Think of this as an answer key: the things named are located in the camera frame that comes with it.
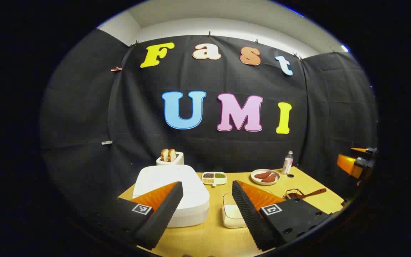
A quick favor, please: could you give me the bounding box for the metal wire chopstick holder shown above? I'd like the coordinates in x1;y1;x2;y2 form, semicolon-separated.
283;188;304;200

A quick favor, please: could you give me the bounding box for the brown wooden spoon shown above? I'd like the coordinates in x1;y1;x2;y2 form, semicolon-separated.
286;188;327;200

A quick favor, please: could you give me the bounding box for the black backdrop cloth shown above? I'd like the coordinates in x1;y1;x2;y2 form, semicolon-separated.
40;29;379;222

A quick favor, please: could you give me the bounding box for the white rice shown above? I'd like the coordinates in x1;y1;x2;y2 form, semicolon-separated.
224;205;244;219

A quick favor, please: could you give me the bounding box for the white rice cooker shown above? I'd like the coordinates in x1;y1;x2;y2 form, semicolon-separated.
133;165;210;228

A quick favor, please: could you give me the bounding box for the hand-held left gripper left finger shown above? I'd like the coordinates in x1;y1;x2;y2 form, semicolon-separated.
95;181;184;250

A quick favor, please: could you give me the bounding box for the clear rice container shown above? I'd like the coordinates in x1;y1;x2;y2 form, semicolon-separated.
222;193;250;229

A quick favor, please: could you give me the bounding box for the white toaster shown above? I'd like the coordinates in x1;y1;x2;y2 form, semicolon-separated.
156;151;184;166

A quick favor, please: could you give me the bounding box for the white round plate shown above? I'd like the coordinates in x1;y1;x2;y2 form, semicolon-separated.
250;169;280;186

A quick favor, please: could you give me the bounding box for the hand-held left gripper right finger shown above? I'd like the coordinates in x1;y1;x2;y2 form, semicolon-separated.
232;180;334;251

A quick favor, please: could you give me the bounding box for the white divided bean dish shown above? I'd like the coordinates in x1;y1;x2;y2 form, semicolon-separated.
202;172;227;187

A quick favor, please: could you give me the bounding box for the clear bottle pink label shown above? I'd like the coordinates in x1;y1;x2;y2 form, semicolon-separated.
282;150;294;175

